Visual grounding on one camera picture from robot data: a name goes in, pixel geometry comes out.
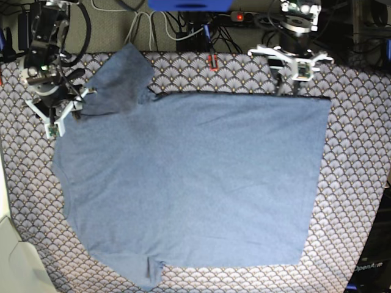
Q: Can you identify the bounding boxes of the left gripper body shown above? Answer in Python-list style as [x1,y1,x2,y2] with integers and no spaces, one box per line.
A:
[279,36,312,60]

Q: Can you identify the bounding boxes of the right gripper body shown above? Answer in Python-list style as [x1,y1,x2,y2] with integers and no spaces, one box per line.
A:
[29,71,79,115]

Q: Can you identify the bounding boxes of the blue T-shirt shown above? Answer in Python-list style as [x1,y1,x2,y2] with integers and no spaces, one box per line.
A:
[53,45,331,289]

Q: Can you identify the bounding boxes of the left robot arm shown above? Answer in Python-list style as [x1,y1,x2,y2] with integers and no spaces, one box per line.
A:
[276,1,322,66]

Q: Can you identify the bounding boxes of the black power strip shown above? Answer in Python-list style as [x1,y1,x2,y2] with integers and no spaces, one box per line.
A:
[228,11,269,23]

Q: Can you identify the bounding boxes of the red black clamp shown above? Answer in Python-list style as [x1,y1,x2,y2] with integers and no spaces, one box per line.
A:
[208,54,219,71]

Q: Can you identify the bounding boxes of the fan patterned table cloth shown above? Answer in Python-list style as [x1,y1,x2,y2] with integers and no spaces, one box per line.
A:
[1,62,390,292]

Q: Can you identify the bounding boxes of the blue plastic box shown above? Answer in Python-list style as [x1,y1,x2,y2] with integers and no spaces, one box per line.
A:
[148,0,233,12]

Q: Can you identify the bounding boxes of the black OpenArm case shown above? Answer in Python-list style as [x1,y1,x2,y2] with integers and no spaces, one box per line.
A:
[345,187,390,292]

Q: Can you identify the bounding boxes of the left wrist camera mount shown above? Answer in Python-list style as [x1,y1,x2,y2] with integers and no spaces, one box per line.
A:
[247,45,334,82]

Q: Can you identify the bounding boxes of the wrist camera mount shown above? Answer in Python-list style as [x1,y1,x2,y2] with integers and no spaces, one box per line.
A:
[25,87,96,139]
[247,45,334,82]

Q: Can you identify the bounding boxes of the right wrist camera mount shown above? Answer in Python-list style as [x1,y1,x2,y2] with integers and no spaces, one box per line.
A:
[25,87,96,139]

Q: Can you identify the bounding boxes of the white cables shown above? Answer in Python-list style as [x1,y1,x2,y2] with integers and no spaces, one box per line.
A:
[90,0,205,51]

